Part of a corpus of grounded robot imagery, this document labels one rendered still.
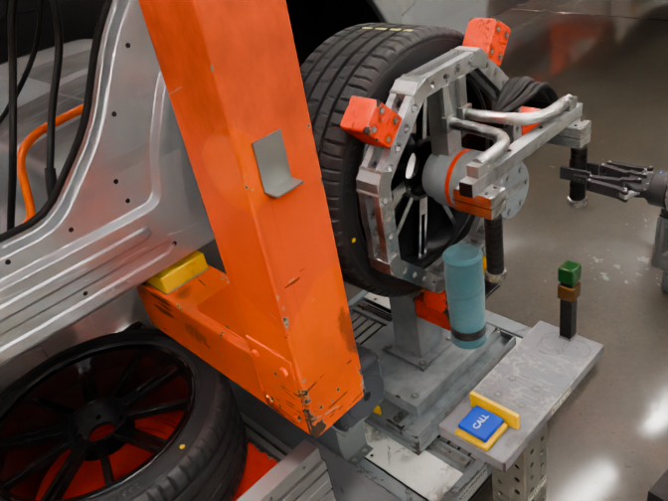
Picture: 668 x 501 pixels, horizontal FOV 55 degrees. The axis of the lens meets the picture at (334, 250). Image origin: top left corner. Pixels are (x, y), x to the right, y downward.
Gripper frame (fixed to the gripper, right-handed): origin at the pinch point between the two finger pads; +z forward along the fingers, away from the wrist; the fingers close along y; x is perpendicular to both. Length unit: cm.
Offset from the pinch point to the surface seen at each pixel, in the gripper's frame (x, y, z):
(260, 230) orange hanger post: 20, -75, 18
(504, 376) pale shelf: -38, -32, 0
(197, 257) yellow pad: -11, -63, 70
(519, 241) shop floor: -84, 77, 63
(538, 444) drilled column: -53, -34, -10
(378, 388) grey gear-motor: -52, -44, 32
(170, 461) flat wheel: -33, -99, 40
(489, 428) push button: -35, -49, -7
